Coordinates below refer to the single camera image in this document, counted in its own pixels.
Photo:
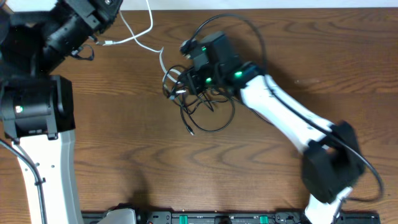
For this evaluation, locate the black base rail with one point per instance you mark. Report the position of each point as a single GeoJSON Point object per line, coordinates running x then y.
{"type": "Point", "coordinates": [281, 217]}

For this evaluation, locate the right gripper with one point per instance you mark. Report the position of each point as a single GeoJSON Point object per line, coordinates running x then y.
{"type": "Point", "coordinates": [191, 80]}

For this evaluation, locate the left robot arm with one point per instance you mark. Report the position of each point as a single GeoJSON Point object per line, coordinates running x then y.
{"type": "Point", "coordinates": [37, 110]}

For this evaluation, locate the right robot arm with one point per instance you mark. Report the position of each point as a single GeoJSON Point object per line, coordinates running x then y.
{"type": "Point", "coordinates": [331, 160]}

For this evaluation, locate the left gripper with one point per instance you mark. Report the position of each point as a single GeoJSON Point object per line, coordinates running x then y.
{"type": "Point", "coordinates": [94, 14]}

